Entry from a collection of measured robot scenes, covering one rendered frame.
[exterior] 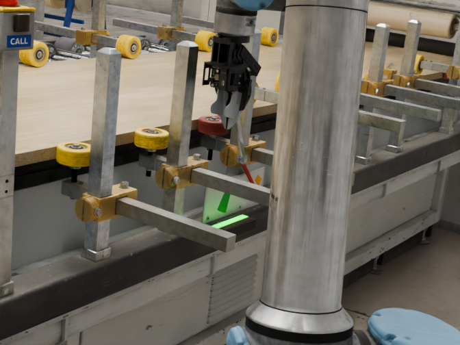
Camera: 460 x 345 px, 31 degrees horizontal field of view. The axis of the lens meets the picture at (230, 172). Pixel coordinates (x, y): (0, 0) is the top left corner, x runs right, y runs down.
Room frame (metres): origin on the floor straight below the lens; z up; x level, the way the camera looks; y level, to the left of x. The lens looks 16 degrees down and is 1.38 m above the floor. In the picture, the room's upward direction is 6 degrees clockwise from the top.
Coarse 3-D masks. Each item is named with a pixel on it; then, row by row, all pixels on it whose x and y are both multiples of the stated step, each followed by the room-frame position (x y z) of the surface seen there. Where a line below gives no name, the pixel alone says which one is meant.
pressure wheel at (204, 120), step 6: (204, 120) 2.11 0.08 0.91; (210, 120) 2.12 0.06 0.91; (216, 120) 2.14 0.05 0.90; (198, 126) 2.13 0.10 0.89; (204, 126) 2.11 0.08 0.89; (210, 126) 2.10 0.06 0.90; (216, 126) 2.10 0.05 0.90; (222, 126) 2.11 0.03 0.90; (204, 132) 2.11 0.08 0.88; (210, 132) 2.10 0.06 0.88; (216, 132) 2.10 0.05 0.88; (222, 132) 2.11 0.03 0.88; (210, 150) 2.14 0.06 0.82; (210, 156) 2.14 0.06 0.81
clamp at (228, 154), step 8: (232, 144) 2.04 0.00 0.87; (248, 144) 2.05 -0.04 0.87; (256, 144) 2.07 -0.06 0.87; (264, 144) 2.10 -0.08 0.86; (224, 152) 2.02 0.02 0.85; (232, 152) 2.00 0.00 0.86; (248, 152) 2.04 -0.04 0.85; (224, 160) 2.02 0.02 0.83; (232, 160) 2.00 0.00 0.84; (248, 160) 2.05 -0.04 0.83
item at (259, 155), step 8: (216, 136) 2.13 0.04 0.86; (208, 144) 2.13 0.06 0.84; (216, 144) 2.12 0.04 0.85; (224, 144) 2.10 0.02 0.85; (256, 152) 2.05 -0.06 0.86; (264, 152) 2.04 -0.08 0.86; (272, 152) 2.05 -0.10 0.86; (256, 160) 2.05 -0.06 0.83; (264, 160) 2.03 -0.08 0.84; (272, 160) 2.02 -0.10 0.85; (352, 184) 1.92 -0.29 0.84
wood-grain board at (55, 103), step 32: (64, 64) 2.74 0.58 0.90; (128, 64) 2.88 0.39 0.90; (160, 64) 2.96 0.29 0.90; (448, 64) 3.87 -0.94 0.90; (32, 96) 2.20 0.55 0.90; (64, 96) 2.25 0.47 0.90; (128, 96) 2.35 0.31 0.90; (160, 96) 2.40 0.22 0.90; (32, 128) 1.86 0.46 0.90; (64, 128) 1.89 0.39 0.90; (128, 128) 1.96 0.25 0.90; (160, 128) 2.02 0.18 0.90; (192, 128) 2.14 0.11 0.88; (32, 160) 1.68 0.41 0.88
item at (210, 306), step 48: (192, 144) 2.22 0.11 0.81; (384, 144) 3.32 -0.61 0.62; (48, 192) 1.78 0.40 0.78; (144, 192) 2.07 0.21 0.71; (192, 192) 2.24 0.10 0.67; (432, 192) 3.98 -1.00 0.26; (48, 240) 1.79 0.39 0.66; (384, 240) 3.46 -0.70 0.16; (192, 288) 2.34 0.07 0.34; (240, 288) 2.55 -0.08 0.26; (96, 336) 1.99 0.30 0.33; (144, 336) 2.16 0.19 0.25; (192, 336) 2.37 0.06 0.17
